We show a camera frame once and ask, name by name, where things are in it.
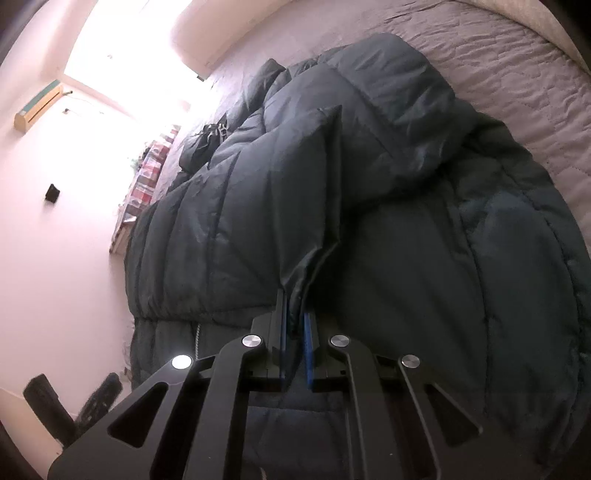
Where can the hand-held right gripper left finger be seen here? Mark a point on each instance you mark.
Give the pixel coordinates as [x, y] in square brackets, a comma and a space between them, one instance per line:
[282, 339]

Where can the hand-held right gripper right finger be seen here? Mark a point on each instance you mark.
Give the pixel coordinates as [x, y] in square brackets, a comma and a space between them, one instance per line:
[308, 350]

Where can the dark green puffer jacket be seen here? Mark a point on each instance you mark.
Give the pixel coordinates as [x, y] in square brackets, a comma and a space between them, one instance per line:
[392, 230]

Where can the white side table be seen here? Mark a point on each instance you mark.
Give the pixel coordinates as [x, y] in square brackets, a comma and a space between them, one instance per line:
[121, 235]

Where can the small black bag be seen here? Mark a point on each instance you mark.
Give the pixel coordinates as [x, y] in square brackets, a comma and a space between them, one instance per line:
[203, 141]

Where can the red checkered tablecloth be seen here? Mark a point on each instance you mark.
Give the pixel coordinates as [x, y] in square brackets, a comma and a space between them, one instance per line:
[148, 170]

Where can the dark fuzzy object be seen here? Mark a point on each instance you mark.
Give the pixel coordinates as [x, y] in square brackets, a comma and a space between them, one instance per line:
[46, 406]

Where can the cream headboard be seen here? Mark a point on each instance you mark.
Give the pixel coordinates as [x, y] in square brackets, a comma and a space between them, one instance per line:
[217, 37]

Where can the purple bed sheet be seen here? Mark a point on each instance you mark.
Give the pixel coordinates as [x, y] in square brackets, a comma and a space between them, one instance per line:
[508, 83]

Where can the black wall fixture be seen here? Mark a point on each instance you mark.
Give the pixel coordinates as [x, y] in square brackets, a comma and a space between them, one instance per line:
[51, 192]

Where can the wall air conditioner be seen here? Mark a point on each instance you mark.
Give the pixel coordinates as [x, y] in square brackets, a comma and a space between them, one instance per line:
[39, 104]

